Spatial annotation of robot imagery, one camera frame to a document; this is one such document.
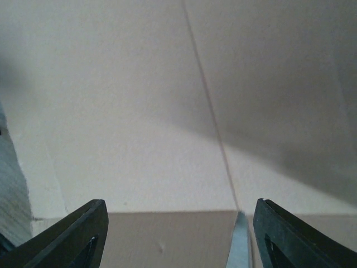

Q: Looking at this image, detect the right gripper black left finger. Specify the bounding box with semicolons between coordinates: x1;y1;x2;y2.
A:
1;199;108;267

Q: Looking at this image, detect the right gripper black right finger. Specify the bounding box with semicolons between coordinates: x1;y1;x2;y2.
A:
253;199;356;268

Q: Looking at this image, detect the brown cardboard box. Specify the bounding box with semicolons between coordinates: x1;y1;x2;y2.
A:
1;1;356;267

